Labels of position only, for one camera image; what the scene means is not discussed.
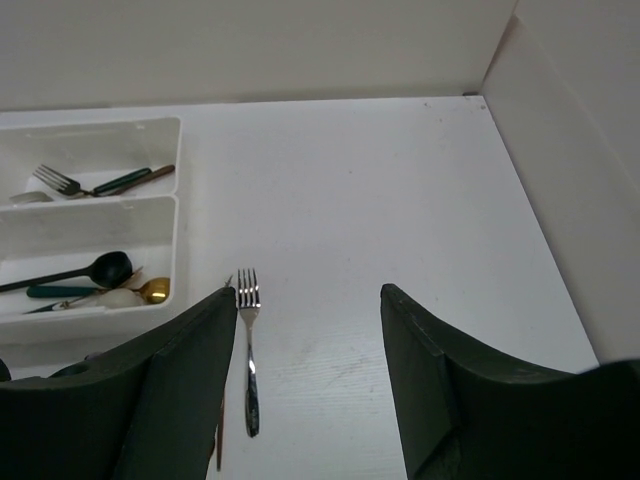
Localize copper thin utensil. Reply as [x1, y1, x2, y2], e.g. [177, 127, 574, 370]
[214, 274, 236, 472]

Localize black measuring spoon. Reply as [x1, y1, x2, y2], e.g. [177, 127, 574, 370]
[0, 251, 133, 293]

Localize small gold spoon green handle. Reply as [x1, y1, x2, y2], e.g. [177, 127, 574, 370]
[32, 277, 170, 313]

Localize black handled fork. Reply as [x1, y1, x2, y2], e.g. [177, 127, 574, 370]
[33, 165, 97, 198]

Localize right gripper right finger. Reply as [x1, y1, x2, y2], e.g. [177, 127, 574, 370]
[381, 284, 639, 479]

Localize white plastic bin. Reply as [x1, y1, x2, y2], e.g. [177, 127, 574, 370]
[1, 117, 182, 206]
[1, 196, 179, 376]

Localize silver fork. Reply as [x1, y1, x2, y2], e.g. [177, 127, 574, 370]
[237, 269, 261, 438]

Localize gold fork green handle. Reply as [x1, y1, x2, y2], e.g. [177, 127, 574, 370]
[80, 167, 152, 197]

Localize white plastic spoon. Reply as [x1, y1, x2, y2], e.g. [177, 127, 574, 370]
[53, 289, 144, 311]

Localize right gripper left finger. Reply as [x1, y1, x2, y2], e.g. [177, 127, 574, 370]
[1, 287, 237, 479]

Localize brown wooden fork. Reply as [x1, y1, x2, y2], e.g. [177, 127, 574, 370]
[115, 165, 176, 195]

